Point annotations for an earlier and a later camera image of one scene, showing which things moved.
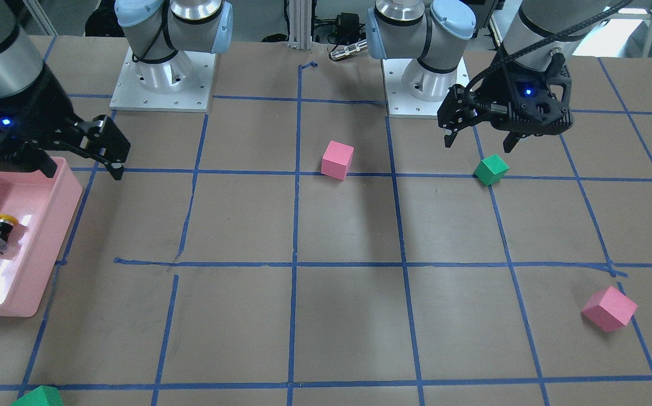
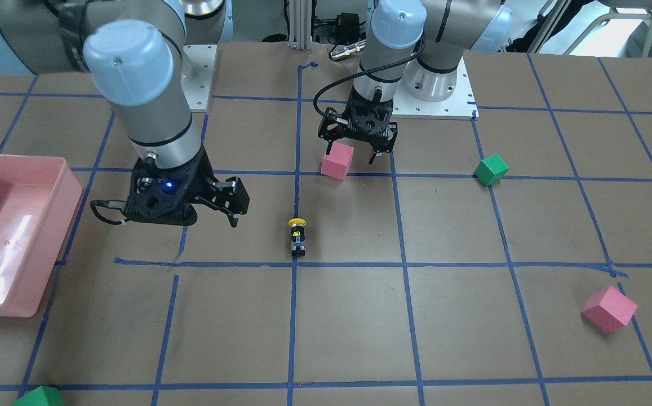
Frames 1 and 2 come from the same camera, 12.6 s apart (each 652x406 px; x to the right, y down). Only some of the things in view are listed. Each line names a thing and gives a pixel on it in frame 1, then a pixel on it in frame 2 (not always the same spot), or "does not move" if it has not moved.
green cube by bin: [41, 396] does not move
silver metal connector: [349, 50] does not move
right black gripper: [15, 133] -> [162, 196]
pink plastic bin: [16, 223] does not move
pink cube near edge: [609, 309] does not move
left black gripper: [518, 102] -> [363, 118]
